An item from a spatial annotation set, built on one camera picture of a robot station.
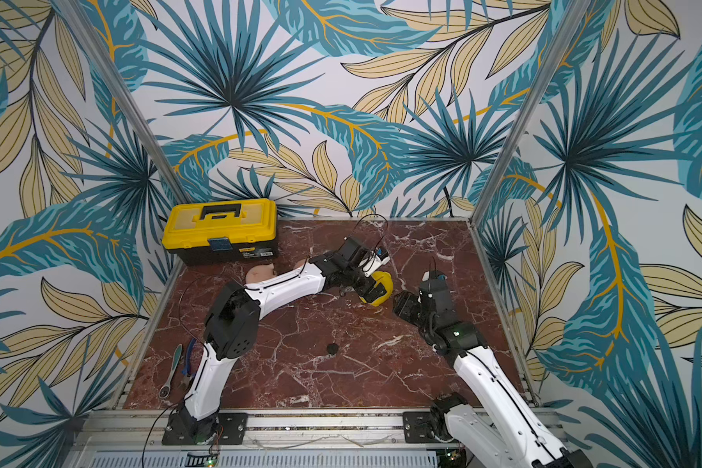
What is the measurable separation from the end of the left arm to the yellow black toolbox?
33cm

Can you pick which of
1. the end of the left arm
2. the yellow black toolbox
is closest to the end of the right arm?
the end of the left arm

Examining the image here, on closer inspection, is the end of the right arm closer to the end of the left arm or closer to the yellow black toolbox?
the end of the left arm

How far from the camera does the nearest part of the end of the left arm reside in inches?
A: 27.6

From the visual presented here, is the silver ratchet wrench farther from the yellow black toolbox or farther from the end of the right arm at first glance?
the end of the right arm

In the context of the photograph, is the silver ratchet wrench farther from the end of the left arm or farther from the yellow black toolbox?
the end of the left arm

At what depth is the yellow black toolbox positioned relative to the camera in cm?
95

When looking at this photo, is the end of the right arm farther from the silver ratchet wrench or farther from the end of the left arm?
the silver ratchet wrench

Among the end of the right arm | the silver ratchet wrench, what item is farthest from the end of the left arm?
the silver ratchet wrench
